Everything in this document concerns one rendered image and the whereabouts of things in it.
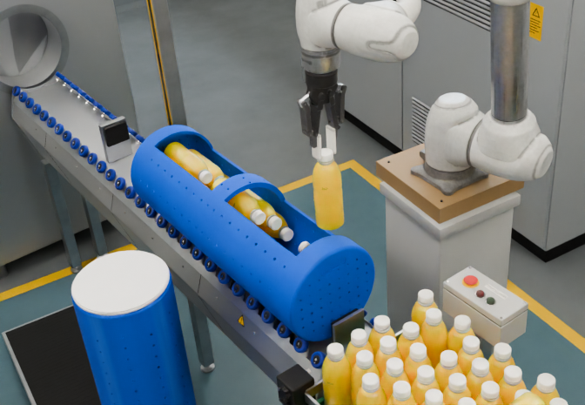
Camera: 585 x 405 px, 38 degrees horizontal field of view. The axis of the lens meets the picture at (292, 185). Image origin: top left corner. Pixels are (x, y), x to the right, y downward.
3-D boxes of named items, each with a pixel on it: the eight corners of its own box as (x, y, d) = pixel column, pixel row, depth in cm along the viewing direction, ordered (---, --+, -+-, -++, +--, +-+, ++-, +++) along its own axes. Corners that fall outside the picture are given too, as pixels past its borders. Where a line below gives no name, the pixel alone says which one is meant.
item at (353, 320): (359, 339, 233) (358, 304, 226) (365, 344, 231) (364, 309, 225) (331, 356, 228) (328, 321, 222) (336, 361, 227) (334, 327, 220)
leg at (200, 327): (210, 361, 360) (189, 241, 326) (217, 368, 356) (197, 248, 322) (198, 367, 358) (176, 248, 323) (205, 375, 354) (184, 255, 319)
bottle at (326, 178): (319, 212, 224) (313, 151, 215) (346, 214, 223) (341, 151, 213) (313, 228, 219) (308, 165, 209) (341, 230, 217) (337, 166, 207)
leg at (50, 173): (79, 264, 422) (50, 155, 387) (84, 270, 418) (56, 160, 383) (69, 269, 419) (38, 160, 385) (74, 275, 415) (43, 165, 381)
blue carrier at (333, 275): (210, 183, 299) (198, 111, 283) (377, 311, 238) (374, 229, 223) (137, 216, 286) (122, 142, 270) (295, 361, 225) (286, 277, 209)
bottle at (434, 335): (431, 387, 220) (432, 333, 210) (413, 370, 225) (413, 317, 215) (452, 374, 223) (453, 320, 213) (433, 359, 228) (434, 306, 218)
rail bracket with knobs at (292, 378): (305, 387, 224) (303, 359, 218) (323, 403, 219) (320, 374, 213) (275, 406, 219) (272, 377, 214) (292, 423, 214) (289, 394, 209)
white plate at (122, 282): (175, 300, 236) (176, 303, 236) (162, 241, 258) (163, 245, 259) (73, 322, 231) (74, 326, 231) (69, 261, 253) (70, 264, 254)
